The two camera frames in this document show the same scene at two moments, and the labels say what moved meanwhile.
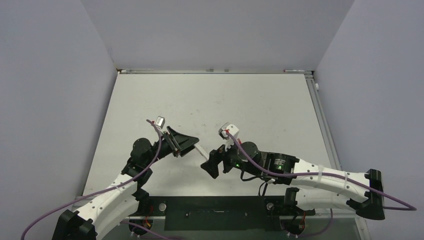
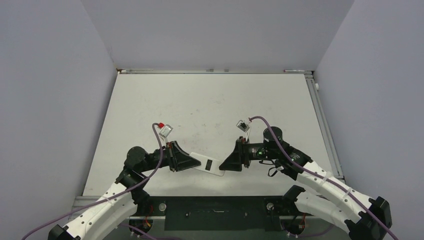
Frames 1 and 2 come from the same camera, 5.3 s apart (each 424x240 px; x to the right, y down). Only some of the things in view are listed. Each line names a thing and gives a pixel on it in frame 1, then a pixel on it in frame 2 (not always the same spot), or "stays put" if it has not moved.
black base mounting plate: x=221 y=213 stays put
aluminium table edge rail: x=323 y=121 stays put
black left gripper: x=182 y=141 to x=179 y=159
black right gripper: x=212 y=164 to x=234 y=161
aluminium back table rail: x=162 y=71 stays put
